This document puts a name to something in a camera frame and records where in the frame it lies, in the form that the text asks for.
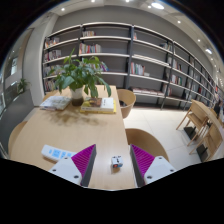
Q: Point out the green potted plant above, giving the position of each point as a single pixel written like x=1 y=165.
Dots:
x=78 y=75

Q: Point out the group of ceiling lights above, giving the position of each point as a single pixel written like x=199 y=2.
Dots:
x=157 y=5

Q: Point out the round-backed wooden chair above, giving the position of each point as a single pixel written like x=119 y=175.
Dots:
x=146 y=141
x=128 y=96

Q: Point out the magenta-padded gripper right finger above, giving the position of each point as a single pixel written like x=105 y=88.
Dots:
x=156 y=168

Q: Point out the white power strip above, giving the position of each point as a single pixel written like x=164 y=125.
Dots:
x=55 y=152

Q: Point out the stack of books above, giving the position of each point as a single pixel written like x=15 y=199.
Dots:
x=100 y=105

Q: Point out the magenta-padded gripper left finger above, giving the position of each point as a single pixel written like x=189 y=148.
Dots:
x=68 y=168

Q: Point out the grey shelf unit with books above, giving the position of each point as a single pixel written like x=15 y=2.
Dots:
x=150 y=60

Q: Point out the small green floor plant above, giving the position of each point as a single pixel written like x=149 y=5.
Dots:
x=22 y=85

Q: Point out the person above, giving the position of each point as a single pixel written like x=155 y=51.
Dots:
x=218 y=106

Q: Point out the slatted wooden chair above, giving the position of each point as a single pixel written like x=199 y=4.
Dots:
x=196 y=115
x=213 y=138

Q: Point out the small white charger block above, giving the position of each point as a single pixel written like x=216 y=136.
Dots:
x=117 y=161

